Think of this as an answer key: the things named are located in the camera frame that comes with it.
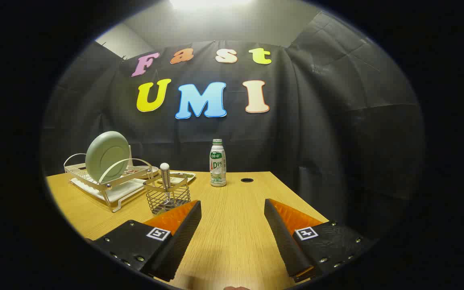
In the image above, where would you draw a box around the white drip tray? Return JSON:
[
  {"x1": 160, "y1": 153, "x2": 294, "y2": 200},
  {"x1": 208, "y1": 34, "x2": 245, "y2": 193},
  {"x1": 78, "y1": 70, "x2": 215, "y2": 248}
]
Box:
[{"x1": 71, "y1": 177, "x2": 146, "y2": 203}]

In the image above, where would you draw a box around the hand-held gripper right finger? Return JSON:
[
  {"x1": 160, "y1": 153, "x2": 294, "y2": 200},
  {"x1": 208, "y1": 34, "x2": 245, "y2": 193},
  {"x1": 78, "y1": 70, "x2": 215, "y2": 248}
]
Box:
[{"x1": 264, "y1": 198, "x2": 379, "y2": 283}]

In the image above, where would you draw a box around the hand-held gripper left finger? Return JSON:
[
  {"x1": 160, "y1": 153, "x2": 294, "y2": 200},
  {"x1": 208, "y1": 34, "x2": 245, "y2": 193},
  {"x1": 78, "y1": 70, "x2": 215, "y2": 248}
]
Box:
[{"x1": 89, "y1": 200, "x2": 202, "y2": 282}]

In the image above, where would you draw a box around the white wire dish rack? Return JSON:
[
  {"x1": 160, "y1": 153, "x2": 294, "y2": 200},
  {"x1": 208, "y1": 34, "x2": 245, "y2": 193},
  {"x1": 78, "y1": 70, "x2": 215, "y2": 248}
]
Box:
[{"x1": 64, "y1": 153, "x2": 154, "y2": 213}]

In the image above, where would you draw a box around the white drink bottle green label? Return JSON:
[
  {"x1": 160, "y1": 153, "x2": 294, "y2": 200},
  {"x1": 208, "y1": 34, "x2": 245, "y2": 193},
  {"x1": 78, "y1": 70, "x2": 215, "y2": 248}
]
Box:
[{"x1": 209, "y1": 139, "x2": 227, "y2": 187}]

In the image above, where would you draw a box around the pale green plate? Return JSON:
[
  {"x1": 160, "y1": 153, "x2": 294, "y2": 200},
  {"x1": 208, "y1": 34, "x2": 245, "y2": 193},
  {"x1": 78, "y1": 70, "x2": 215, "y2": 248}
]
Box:
[{"x1": 85, "y1": 131, "x2": 131, "y2": 183}]

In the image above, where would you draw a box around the white divided tray with beans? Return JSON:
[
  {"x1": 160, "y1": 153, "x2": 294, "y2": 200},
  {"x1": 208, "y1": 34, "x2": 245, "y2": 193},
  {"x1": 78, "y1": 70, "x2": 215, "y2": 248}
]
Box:
[{"x1": 157, "y1": 171, "x2": 196, "y2": 184}]

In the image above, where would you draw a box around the metal wire basket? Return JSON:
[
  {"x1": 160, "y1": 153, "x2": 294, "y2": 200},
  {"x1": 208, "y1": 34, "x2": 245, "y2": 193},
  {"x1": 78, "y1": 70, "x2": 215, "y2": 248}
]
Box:
[{"x1": 143, "y1": 174, "x2": 191, "y2": 215}]

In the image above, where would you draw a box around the black backdrop cloth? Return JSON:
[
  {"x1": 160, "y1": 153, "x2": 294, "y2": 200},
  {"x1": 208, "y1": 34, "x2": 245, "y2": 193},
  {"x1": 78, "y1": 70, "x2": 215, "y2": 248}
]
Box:
[{"x1": 41, "y1": 12, "x2": 426, "y2": 226}]

